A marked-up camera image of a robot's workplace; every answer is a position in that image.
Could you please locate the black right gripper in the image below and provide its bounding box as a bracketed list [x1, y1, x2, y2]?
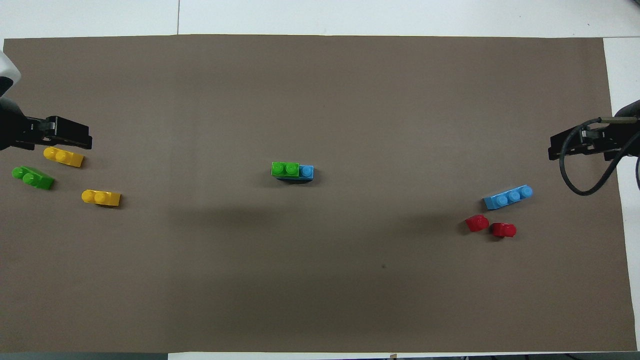
[549, 100, 640, 162]

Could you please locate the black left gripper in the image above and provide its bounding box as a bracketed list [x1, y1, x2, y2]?
[0, 97, 93, 151]

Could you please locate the green two-stud toy block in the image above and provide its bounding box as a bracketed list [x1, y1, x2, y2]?
[11, 166, 55, 191]
[271, 161, 300, 178]

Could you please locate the yellow two-stud toy block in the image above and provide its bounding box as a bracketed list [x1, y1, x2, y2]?
[81, 189, 122, 207]
[43, 146, 85, 168]

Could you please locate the brown table mat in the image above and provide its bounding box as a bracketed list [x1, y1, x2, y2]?
[0, 34, 638, 354]

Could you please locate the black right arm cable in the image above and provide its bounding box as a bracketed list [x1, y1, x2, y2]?
[559, 116, 640, 196]

